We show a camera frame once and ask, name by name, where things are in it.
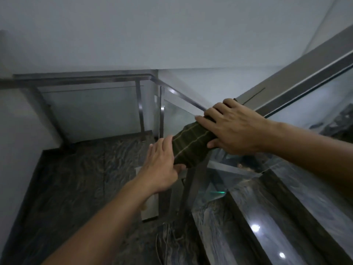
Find person's right hand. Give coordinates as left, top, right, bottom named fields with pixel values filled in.
left=194, top=98, right=277, bottom=157

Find person's left hand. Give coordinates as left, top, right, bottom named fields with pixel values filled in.
left=137, top=135, right=187, bottom=195

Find green striped cloth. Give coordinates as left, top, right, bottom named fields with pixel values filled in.
left=172, top=116, right=219, bottom=170

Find person's right forearm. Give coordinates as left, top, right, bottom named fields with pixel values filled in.
left=259, top=121, right=353, bottom=200

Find person's left forearm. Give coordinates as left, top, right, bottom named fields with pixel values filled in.
left=41, top=176, right=155, bottom=265

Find marble stair step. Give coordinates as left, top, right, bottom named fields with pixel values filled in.
left=258, top=153, right=353, bottom=265
left=190, top=190, right=331, bottom=265

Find steel sloping handrail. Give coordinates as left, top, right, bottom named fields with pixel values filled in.
left=233, top=25, right=353, bottom=119

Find steel landing handrail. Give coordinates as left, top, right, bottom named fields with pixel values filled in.
left=0, top=73, right=208, bottom=112

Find steel railing post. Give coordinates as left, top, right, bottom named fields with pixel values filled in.
left=176, top=156, right=213, bottom=238
left=158, top=85, right=166, bottom=139
left=135, top=80, right=147, bottom=142

